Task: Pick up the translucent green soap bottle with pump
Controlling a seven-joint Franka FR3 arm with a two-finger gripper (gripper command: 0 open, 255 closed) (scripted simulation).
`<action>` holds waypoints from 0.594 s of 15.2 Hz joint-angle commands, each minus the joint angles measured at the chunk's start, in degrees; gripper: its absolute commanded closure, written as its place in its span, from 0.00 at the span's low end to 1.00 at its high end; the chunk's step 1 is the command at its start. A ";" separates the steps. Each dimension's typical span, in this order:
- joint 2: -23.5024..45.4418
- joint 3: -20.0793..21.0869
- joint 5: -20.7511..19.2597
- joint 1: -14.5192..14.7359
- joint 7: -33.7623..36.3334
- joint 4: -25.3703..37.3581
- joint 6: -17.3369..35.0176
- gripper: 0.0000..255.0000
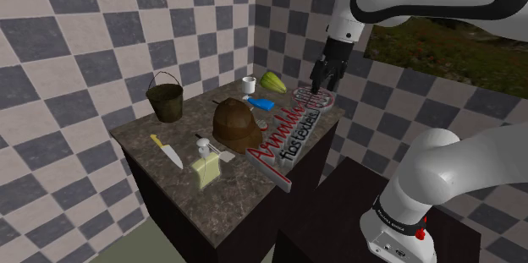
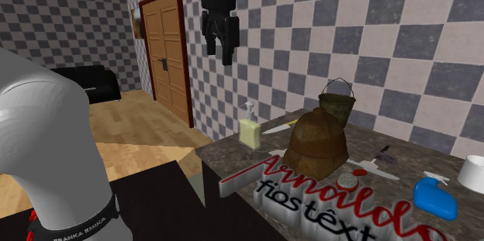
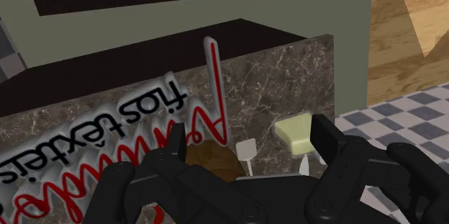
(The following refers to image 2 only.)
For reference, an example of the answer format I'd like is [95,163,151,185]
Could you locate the brown double door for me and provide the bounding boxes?
[138,0,195,129]

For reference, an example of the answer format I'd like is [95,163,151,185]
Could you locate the yellow soap dispenser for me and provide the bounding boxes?
[237,101,262,150]

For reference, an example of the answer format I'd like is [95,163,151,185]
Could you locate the black sofa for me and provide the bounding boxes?
[50,64,123,105]

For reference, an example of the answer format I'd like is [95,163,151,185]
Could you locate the rusty green bucket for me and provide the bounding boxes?
[317,77,357,128]

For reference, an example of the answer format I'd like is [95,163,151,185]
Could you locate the brown helmet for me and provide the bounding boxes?
[282,107,350,182]

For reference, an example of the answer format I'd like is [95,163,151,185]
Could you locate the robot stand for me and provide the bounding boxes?
[0,160,235,241]

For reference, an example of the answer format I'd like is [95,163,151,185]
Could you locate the red and white round brush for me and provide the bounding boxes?
[336,168,368,192]

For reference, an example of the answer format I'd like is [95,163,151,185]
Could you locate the red black lettering sign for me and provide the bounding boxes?
[218,154,450,241]

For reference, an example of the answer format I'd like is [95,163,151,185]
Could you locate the dark purple razor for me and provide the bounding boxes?
[373,145,399,165]

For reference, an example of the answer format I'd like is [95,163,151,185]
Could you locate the blue spray bottle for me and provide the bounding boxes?
[412,170,459,222]

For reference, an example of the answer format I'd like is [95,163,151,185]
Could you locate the white bowl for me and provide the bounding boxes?
[457,154,484,195]

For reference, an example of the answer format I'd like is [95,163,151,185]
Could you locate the wall picture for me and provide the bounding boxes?
[130,5,144,40]

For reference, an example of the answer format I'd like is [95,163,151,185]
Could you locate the knife with yellow handle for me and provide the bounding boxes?
[261,118,300,136]

